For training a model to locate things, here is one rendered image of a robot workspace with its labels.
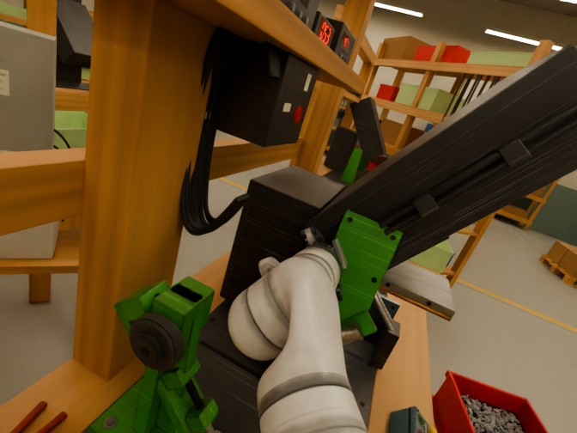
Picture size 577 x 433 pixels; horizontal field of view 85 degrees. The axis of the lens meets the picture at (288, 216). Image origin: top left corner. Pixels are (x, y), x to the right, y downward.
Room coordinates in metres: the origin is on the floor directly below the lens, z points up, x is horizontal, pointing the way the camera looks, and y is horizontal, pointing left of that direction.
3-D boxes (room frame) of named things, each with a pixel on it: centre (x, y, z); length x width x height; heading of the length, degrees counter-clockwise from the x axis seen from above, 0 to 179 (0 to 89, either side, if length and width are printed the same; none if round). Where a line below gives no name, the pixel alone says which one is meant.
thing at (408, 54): (3.92, -1.10, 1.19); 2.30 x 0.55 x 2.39; 26
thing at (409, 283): (0.73, -0.24, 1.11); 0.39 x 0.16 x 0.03; 75
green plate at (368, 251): (0.59, -0.16, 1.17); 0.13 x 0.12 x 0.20; 165
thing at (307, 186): (0.82, -0.01, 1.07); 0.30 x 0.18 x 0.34; 165
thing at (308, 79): (0.63, 0.11, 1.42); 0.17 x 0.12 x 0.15; 165
